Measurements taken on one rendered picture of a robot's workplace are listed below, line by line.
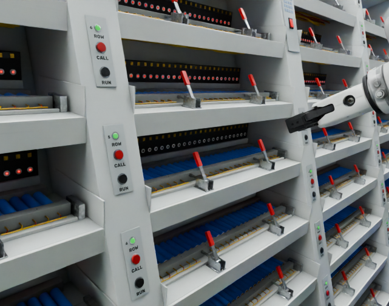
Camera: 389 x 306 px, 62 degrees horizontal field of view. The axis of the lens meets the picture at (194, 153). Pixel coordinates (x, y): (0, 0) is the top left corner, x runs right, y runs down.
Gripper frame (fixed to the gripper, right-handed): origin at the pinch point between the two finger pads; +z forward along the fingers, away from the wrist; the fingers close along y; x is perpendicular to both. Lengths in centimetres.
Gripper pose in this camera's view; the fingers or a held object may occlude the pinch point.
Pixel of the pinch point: (300, 122)
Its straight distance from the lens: 73.9
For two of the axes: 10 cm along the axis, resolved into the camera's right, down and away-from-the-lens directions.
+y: 7.0, -1.5, 7.0
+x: -3.0, -9.5, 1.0
